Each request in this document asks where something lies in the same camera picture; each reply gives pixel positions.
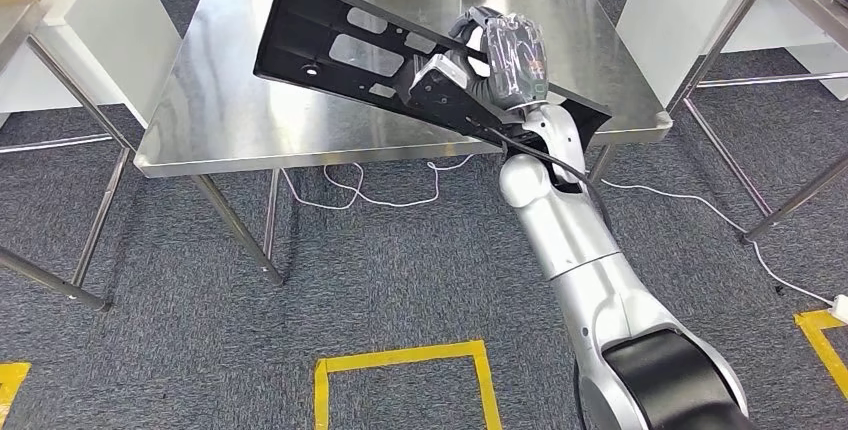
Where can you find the white partition panel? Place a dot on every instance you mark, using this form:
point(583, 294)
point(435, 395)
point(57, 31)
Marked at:
point(662, 16)
point(99, 29)

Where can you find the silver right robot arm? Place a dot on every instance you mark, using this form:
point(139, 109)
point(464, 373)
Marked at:
point(576, 235)

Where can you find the yellow floor tape square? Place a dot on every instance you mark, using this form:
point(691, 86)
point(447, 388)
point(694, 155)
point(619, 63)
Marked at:
point(397, 355)
point(818, 321)

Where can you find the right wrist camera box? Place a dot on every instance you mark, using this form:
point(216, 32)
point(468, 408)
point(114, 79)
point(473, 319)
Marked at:
point(444, 92)

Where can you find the black plastic license plate frame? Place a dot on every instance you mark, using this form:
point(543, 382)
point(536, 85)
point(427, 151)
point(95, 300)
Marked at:
point(298, 36)

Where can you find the white power strip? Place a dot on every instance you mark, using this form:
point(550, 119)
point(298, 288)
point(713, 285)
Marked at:
point(841, 309)

